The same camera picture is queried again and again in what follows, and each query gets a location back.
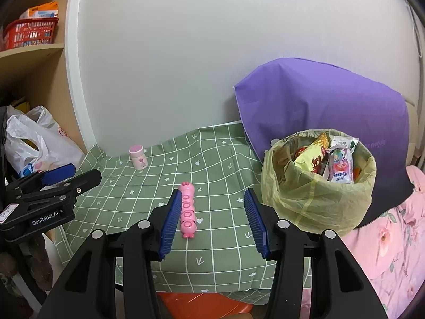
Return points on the purple pillow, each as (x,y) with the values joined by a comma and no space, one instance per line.
(290,95)

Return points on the pink snack packet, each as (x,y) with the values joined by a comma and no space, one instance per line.
(341,163)

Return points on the wooden shelf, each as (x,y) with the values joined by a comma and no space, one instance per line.
(39,73)

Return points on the pink small bottle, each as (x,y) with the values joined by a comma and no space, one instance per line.
(138,157)

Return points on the red plastic basket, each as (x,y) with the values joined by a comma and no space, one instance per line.
(31,31)

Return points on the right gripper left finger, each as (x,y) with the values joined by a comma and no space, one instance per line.
(170,215)

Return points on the green checkered cloth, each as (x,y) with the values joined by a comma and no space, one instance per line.
(213,250)

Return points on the white plastic bag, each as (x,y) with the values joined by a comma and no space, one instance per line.
(36,142)

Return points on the brown fuzzy sleeve forearm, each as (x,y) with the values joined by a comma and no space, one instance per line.
(37,261)

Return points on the yellow wafer wrapper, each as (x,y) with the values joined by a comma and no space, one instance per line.
(309,158)

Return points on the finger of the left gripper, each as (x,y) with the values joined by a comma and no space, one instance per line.
(38,180)
(83,182)

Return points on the trash bin with yellow liner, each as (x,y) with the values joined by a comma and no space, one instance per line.
(305,198)

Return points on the green white snack box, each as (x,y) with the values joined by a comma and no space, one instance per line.
(343,142)

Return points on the pink floral blanket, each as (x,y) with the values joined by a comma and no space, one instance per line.
(390,250)

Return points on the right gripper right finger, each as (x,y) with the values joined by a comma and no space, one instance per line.
(258,228)

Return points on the orange stool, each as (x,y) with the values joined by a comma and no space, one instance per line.
(203,305)

